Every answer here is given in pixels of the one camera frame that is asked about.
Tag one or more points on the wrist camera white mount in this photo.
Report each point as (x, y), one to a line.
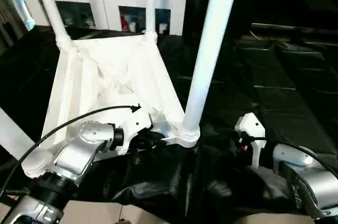
(251, 126)
(134, 123)

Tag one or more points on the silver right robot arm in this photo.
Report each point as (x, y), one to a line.
(311, 179)

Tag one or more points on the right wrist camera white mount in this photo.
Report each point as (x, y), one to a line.
(251, 126)

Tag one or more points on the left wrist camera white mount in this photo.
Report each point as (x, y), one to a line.
(134, 123)

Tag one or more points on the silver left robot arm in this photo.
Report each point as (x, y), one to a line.
(92, 131)

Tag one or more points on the long grey metal bar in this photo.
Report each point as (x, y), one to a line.
(290, 27)

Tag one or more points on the white plastic table leg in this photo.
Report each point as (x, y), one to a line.
(13, 131)
(211, 49)
(51, 4)
(150, 2)

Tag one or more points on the white plastic table top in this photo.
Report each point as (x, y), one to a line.
(68, 81)

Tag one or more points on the black plastic mat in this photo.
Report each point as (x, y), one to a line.
(264, 89)

